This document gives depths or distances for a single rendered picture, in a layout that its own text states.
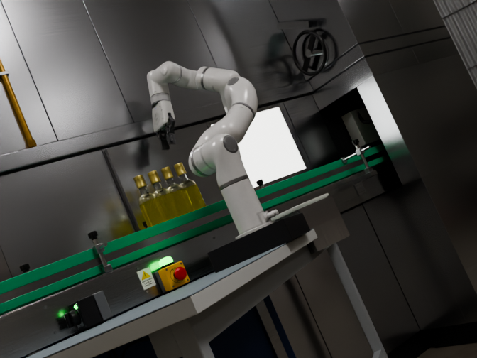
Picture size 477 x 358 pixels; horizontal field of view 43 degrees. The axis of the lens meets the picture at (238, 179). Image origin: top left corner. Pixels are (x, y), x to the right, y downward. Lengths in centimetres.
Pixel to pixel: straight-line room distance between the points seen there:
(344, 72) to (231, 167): 120
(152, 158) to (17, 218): 56
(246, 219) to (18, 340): 70
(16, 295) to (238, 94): 90
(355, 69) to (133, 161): 110
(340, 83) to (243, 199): 124
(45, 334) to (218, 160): 68
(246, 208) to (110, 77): 95
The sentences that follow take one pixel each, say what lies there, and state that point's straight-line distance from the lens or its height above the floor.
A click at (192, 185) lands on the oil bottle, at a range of 224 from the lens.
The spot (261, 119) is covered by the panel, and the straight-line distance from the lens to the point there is 273.
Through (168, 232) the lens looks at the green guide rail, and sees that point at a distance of 202.
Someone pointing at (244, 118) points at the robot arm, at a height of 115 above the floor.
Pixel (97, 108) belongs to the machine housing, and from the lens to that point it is 241.
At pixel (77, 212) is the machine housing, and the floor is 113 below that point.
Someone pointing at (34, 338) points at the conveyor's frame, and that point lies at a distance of 179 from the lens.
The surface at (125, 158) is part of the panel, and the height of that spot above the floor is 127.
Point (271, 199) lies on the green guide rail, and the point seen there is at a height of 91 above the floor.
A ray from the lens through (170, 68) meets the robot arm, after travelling 229.
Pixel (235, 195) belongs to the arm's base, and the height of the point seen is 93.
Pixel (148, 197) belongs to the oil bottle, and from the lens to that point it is 215.
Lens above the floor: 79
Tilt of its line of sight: 6 degrees up
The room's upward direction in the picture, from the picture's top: 24 degrees counter-clockwise
